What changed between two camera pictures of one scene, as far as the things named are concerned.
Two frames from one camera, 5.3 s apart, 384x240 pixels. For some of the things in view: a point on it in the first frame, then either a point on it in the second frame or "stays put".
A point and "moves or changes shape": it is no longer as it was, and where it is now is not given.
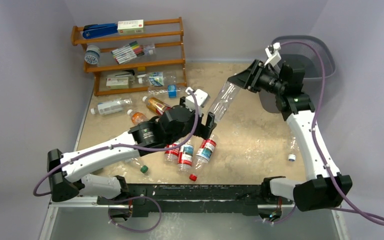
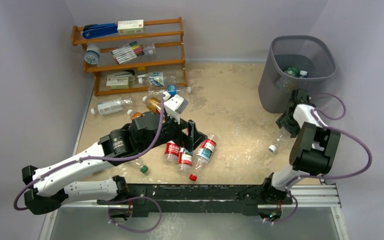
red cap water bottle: [171, 156] stays put
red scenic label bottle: [204, 153] stays put
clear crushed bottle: [294, 149] moves or changes shape
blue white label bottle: [159, 79] stays put
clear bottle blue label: [167, 91] stays put
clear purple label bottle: [221, 103] moves or changes shape
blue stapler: [93, 30] stays put
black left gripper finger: [205, 131] to [195, 137]
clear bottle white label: [111, 106] stays put
